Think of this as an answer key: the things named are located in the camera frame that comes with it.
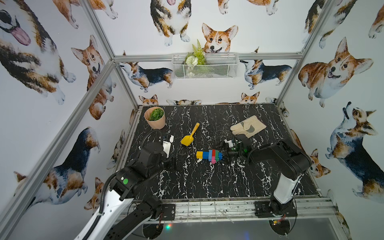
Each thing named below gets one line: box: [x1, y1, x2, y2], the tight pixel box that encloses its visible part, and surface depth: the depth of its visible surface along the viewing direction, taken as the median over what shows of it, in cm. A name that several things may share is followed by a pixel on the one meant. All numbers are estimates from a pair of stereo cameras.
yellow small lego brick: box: [196, 151, 203, 159], surface depth 94 cm
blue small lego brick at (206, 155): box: [203, 151, 209, 160], surface depth 93 cm
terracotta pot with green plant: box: [144, 106, 166, 130], surface depth 103 cm
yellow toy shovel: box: [180, 122, 200, 147], surface depth 103 cm
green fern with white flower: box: [184, 39, 208, 76], surface depth 85 cm
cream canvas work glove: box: [230, 115, 267, 139], surface depth 109 cm
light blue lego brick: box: [208, 149, 213, 162], surface depth 91 cm
